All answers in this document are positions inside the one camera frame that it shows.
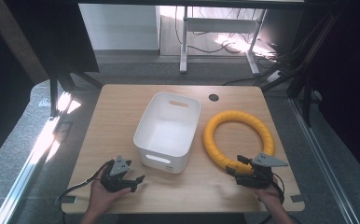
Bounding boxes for person's right hand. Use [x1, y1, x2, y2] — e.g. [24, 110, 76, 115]
[255, 178, 284, 213]

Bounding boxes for black tripod stand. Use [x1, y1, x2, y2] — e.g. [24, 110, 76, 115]
[46, 55, 104, 119]
[254, 12, 344, 127]

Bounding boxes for white plastic basket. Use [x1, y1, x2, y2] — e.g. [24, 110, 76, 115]
[132, 91, 201, 175]

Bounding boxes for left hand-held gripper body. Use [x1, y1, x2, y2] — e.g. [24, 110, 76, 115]
[100, 155, 138, 193]

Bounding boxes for white metal desk frame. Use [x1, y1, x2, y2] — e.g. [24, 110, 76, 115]
[179, 6, 269, 76]

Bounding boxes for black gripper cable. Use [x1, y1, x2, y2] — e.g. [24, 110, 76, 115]
[56, 159, 115, 203]
[271, 172, 286, 205]

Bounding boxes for white power strip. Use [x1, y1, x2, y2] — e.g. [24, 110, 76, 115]
[266, 70, 284, 83]

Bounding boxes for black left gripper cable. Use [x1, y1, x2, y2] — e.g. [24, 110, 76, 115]
[56, 159, 115, 203]

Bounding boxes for yellow ribbed ring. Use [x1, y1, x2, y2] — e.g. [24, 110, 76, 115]
[202, 109, 276, 175]

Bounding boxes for black floor cables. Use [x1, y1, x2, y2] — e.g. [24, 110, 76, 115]
[173, 6, 279, 60]

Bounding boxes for aluminium rail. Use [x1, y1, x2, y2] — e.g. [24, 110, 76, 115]
[0, 115, 62, 224]
[287, 96, 360, 224]

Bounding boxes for person's left hand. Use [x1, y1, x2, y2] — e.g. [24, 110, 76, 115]
[87, 177, 132, 217]

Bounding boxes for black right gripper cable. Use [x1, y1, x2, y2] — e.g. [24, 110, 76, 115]
[271, 172, 286, 205]

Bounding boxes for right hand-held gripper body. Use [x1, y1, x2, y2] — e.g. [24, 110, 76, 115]
[234, 151, 290, 189]

